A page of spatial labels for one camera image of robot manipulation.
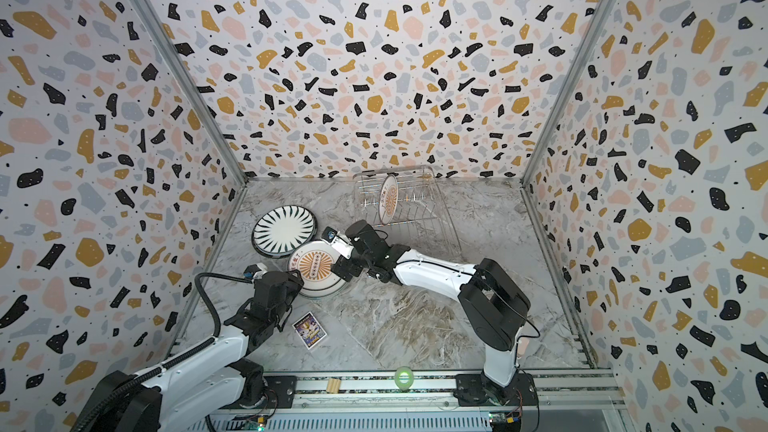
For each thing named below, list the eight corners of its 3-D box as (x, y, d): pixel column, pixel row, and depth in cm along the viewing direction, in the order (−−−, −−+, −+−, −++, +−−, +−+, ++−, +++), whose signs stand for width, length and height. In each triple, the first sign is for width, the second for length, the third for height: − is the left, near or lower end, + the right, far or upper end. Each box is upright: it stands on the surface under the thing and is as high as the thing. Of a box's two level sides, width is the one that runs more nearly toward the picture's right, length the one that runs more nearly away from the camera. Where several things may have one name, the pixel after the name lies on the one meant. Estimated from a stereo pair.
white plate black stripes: (247, 259, 101) (243, 253, 98) (266, 211, 114) (262, 205, 111) (310, 259, 101) (307, 253, 98) (321, 212, 114) (319, 205, 111)
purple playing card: (308, 350, 82) (306, 347, 81) (293, 327, 86) (291, 324, 84) (327, 334, 85) (326, 331, 83) (312, 313, 89) (311, 310, 87)
